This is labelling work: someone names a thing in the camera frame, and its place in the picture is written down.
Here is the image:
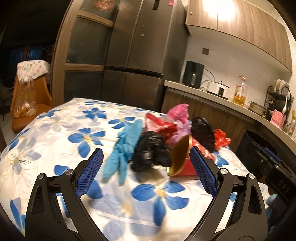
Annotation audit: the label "white rice cooker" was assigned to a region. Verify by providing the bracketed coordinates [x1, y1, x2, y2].
[207, 81, 230, 100]

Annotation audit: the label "dark steel refrigerator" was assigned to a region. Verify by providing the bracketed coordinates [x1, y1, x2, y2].
[101, 0, 189, 111]

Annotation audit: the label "black plastic bag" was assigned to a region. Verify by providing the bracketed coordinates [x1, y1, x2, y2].
[130, 131, 172, 173]
[191, 116, 215, 153]

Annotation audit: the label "pink plastic bag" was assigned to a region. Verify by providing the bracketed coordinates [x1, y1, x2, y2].
[166, 103, 189, 123]

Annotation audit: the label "red white snack bag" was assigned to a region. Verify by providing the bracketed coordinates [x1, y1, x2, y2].
[144, 113, 177, 142]

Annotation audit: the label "red flower door decoration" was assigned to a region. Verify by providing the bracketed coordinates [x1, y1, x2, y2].
[94, 0, 115, 11]

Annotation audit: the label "red gold paper bucket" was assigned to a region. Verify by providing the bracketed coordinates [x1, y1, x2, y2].
[166, 135, 215, 177]

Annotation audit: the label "steel mixing bowl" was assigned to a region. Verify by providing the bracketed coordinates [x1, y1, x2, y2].
[248, 101, 266, 116]

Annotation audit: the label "black dish rack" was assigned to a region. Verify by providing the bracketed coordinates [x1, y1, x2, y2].
[264, 79, 294, 116]

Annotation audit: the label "wooden lower cabinets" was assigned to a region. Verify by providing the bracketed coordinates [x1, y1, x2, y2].
[160, 87, 296, 163]

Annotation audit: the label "purple rubber glove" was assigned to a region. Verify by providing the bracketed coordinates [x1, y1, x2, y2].
[168, 120, 192, 147]

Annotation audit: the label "black air fryer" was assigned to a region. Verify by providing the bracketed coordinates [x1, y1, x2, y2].
[182, 61, 204, 89]

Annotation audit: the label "cooking oil bottle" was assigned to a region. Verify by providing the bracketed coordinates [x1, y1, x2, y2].
[232, 76, 247, 106]

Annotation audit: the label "clear plastic bag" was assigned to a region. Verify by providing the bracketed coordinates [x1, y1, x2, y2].
[13, 77, 38, 118]

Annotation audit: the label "wooden upper cabinets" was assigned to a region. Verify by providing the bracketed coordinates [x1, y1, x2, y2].
[186, 1, 292, 75]

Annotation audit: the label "wooden cabinets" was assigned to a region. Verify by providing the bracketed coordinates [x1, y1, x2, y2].
[186, 1, 292, 75]
[160, 87, 296, 163]

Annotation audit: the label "wooden glass door cabinet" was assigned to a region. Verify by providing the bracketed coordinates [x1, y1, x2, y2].
[51, 0, 121, 106]

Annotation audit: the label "pink utensil holder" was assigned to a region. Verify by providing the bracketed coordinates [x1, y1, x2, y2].
[270, 109, 287, 129]

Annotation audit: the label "black trash bin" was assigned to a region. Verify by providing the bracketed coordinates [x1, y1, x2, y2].
[235, 130, 292, 183]

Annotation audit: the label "wall power socket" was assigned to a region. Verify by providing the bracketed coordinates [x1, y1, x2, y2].
[202, 48, 209, 55]

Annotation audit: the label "orange red plastic bag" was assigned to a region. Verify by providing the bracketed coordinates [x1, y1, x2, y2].
[214, 129, 231, 150]

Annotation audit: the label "blue rubber glove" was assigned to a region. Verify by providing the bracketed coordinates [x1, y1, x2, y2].
[102, 120, 143, 186]

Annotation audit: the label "orange chair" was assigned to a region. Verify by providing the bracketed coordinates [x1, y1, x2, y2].
[11, 74, 53, 133]

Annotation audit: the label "polka dot cloth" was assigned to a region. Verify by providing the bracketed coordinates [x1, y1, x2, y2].
[16, 60, 50, 82]

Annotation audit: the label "blue floral tablecloth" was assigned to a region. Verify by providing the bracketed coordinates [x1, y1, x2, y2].
[1, 98, 269, 240]

